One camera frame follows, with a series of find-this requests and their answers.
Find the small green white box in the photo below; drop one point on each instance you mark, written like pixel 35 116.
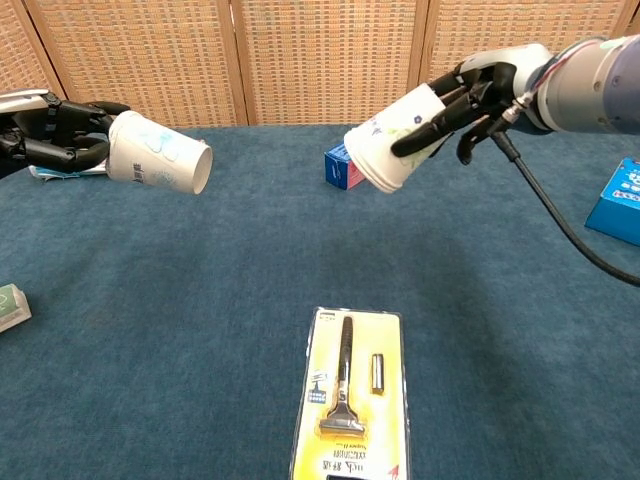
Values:
pixel 12 310

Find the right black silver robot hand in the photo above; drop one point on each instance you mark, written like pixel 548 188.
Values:
pixel 500 85

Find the stack of white paper cups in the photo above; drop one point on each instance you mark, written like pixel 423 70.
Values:
pixel 380 145

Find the yellow razor blister pack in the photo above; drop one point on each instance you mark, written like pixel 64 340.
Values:
pixel 350 450

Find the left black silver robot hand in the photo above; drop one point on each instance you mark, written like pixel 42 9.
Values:
pixel 50 135

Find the blue cookie box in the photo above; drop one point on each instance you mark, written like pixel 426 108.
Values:
pixel 617 210

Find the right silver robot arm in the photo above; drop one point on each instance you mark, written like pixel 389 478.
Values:
pixel 590 85

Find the blue felt table mat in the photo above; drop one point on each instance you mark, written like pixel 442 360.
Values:
pixel 200 300

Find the long blue toothpaste box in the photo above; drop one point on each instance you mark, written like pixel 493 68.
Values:
pixel 340 170

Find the single white paper cup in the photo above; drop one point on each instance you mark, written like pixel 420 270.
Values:
pixel 160 160

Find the plastic food wrap roll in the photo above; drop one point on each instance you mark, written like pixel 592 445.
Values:
pixel 50 174

